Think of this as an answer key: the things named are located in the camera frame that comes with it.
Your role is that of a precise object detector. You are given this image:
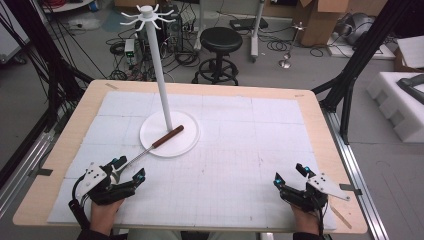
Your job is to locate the black tape piece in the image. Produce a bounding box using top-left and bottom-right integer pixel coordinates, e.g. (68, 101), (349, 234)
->
(27, 167), (54, 178)
(338, 182), (363, 197)

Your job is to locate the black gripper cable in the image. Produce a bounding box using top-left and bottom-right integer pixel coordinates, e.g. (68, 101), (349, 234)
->
(67, 174), (92, 232)
(317, 205), (327, 237)

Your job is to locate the dark curved object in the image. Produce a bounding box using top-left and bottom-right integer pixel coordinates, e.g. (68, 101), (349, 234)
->
(395, 73), (424, 105)

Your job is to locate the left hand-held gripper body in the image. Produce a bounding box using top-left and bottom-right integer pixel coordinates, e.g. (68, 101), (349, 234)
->
(75, 161), (138, 206)

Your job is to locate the person's left hand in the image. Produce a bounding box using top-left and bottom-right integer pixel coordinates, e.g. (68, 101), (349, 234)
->
(89, 198), (125, 236)

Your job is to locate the white foam block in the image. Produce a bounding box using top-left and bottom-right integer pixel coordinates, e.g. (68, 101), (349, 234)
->
(365, 71), (424, 144)

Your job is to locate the white gridded mat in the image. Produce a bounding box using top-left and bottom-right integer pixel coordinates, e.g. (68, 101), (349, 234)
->
(46, 90), (338, 232)

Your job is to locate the black metal frame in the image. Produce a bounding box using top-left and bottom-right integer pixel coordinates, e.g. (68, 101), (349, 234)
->
(0, 0), (95, 189)
(311, 0), (419, 146)

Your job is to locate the thin wooden stick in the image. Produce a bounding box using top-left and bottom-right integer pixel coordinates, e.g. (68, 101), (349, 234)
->
(327, 203), (353, 231)

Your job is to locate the tangle of floor cables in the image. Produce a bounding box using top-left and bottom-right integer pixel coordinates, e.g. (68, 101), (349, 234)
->
(104, 19), (201, 82)

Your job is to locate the cardboard box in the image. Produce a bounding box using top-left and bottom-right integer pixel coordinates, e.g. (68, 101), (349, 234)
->
(292, 0), (352, 48)

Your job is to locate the white stand post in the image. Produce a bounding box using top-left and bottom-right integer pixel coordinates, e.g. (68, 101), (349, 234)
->
(249, 0), (268, 63)
(193, 0), (207, 52)

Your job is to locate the white hook rack stand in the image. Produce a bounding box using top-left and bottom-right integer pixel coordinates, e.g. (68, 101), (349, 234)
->
(119, 3), (201, 159)

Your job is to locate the aluminium rail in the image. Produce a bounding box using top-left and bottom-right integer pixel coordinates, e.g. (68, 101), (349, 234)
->
(0, 131), (56, 212)
(321, 108), (390, 240)

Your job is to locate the small metal stand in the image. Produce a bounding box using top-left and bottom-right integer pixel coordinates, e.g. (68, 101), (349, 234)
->
(278, 21), (307, 70)

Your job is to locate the black round stool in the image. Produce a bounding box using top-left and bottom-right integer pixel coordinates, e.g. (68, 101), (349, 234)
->
(191, 26), (245, 87)

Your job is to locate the flat black box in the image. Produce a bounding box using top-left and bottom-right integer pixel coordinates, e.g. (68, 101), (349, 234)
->
(229, 16), (270, 32)

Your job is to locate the black computer tower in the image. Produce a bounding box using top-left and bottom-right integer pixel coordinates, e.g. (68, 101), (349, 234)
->
(142, 4), (185, 54)

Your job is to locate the grey rounded appliance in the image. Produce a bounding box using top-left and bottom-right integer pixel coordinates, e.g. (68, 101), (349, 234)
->
(335, 12), (377, 47)

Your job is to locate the person's right hand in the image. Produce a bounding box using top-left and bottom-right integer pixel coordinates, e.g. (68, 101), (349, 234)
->
(290, 203), (321, 236)

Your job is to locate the metal utensil with wooden handle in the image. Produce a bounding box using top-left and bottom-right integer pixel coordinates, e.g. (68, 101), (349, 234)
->
(111, 124), (185, 185)

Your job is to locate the white box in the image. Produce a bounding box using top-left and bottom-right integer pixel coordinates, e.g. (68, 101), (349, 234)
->
(395, 35), (424, 70)

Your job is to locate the small device with green light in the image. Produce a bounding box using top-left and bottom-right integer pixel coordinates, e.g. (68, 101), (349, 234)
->
(124, 38), (137, 65)

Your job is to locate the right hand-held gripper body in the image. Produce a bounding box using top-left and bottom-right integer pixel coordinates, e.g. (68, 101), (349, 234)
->
(279, 172), (351, 213)

